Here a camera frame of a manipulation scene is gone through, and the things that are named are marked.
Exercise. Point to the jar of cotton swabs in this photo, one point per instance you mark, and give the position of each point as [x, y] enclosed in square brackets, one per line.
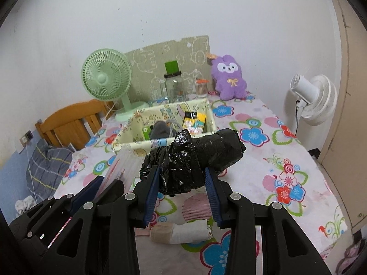
[201, 87]

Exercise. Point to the wall power outlet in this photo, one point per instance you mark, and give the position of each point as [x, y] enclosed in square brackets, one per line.
[25, 140]

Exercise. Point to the green small packet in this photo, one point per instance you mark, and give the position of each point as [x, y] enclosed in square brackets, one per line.
[146, 131]

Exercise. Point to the green cup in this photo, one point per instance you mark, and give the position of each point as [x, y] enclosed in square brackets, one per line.
[171, 67]

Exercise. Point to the white beige sock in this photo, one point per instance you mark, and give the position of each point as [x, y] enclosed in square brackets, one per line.
[171, 233]

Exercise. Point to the patterned cardboard panel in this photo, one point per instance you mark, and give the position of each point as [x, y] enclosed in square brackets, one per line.
[148, 66]

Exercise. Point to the black plastic bag bundle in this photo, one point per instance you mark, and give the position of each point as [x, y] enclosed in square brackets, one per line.
[182, 163]

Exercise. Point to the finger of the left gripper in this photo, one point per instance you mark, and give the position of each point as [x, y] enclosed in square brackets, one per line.
[110, 194]
[88, 193]

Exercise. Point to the white standing fan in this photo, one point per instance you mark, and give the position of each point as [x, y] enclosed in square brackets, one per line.
[316, 98]

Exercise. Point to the cartoon print fabric storage box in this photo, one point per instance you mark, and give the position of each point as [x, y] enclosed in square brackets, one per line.
[135, 135]

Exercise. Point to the glass mason jar mug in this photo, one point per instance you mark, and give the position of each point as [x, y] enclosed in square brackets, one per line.
[173, 86]

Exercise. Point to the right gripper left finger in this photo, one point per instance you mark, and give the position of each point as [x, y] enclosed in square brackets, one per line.
[131, 211]

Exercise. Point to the beige door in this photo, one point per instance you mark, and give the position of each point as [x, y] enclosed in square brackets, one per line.
[344, 152]

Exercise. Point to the grey plaid pillow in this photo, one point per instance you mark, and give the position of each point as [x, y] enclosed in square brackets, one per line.
[46, 168]

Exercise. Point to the floral tablecloth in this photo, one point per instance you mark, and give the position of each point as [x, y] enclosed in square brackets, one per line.
[275, 167]

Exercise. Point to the purple plush bunny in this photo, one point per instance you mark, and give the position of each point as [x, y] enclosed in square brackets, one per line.
[227, 75]

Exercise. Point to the pink mask pack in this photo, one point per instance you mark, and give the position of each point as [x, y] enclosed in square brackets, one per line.
[125, 168]

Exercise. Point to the yellow snack packet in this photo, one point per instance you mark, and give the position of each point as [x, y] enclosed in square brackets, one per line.
[194, 122]

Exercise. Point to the crumpled white clothes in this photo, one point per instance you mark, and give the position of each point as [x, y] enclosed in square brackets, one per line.
[25, 205]

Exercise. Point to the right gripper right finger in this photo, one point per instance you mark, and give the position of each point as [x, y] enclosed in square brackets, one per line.
[234, 211]

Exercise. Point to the green desk fan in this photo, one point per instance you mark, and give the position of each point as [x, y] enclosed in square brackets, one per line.
[107, 76]

